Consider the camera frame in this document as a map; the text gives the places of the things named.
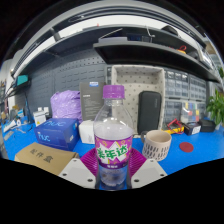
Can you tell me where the dark grey flat box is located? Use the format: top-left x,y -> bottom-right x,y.
79,81 -> 107,122

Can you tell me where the dark overhead shelf unit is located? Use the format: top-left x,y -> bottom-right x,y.
9,22 -> 222,88

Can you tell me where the green potted plant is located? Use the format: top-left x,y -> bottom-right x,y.
205,88 -> 224,127

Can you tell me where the beige dotted storage tray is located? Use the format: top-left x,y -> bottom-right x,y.
110,64 -> 167,136

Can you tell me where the small white labelled box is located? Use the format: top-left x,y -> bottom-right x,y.
32,109 -> 48,127

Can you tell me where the flat black carry case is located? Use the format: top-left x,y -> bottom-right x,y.
199,118 -> 217,134

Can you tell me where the black zip case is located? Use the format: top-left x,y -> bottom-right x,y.
136,90 -> 163,135

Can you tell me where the beige mug with grey dashes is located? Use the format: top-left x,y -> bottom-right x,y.
140,129 -> 173,163

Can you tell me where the purple plastic bag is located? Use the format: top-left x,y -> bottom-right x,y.
49,89 -> 84,123

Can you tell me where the clear organizer with coloured parts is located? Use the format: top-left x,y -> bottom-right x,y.
180,100 -> 201,125

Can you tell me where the blue cardboard box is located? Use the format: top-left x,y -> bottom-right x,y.
34,117 -> 81,152

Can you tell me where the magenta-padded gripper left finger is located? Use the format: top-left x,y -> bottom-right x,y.
58,147 -> 100,190

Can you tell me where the black box with white label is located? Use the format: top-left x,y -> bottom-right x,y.
182,121 -> 203,136

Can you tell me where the wide grey drawer cabinet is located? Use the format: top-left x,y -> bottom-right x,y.
164,67 -> 192,100

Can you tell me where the brown cardboard box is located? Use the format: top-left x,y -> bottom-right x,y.
14,142 -> 81,176

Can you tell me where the yellow multimeter with red leads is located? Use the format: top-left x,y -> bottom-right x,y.
165,118 -> 186,136

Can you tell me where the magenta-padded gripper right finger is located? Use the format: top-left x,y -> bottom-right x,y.
127,147 -> 168,190

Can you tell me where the purple-capped clear drink bottle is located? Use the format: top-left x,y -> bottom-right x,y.
93,84 -> 135,191

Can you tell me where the small plain white box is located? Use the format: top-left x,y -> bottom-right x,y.
78,119 -> 96,145

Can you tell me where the flat round red coaster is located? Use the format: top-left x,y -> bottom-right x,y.
179,141 -> 195,154

